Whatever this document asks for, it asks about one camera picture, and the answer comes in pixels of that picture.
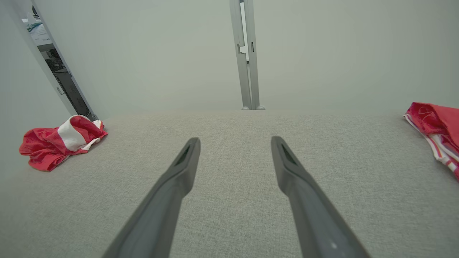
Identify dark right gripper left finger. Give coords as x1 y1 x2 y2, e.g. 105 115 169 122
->
102 138 202 258

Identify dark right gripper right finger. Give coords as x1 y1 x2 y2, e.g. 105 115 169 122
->
271 136 372 258

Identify red shorts with white trim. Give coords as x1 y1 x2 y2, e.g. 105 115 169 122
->
19 115 109 172

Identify red white striped-collar shirt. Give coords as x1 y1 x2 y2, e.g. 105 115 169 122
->
403 102 459 181

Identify grey metal partition post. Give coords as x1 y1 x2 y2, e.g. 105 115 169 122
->
229 0 266 110

